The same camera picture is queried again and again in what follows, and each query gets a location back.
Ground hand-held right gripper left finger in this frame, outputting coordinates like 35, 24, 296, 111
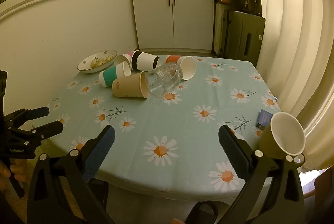
26, 124, 116, 224

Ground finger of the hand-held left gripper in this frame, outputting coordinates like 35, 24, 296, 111
26, 120, 64, 141
14, 106, 50, 123

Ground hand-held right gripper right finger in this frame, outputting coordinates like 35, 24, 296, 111
218, 124, 306, 224

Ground brown paper cup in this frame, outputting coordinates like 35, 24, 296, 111
112, 71, 150, 99

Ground teal band white cup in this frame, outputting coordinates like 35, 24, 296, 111
99, 60, 132, 88

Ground orange band white cup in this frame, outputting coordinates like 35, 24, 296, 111
165, 55, 197, 81

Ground pink band white cup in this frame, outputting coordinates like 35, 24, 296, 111
114, 51, 137, 68

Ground clear glass cup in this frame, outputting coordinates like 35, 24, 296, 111
147, 62, 183, 97

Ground black band white cup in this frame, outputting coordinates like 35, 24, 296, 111
131, 50, 160, 72

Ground person's left hand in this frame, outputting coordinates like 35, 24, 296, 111
0, 159, 27, 184

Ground small blue box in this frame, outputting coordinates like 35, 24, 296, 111
256, 109, 274, 129

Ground daisy print tablecloth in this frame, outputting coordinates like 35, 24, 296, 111
46, 53, 283, 200

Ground olive mug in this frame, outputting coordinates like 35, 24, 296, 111
258, 112, 306, 165

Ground black slipper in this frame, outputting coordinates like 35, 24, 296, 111
186, 201, 219, 224

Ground floral white bowl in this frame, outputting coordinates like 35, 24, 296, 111
77, 50, 118, 74

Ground food pieces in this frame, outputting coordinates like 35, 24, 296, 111
90, 55, 114, 68

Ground dark green suitcase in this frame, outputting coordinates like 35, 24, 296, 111
225, 10, 266, 63

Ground light green suitcase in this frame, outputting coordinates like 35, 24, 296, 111
213, 2, 231, 58

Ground cream curtain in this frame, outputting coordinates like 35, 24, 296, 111
247, 0, 334, 171

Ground black bag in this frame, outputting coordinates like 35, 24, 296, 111
235, 0, 262, 16

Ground white cabinet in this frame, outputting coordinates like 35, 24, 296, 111
129, 0, 218, 53

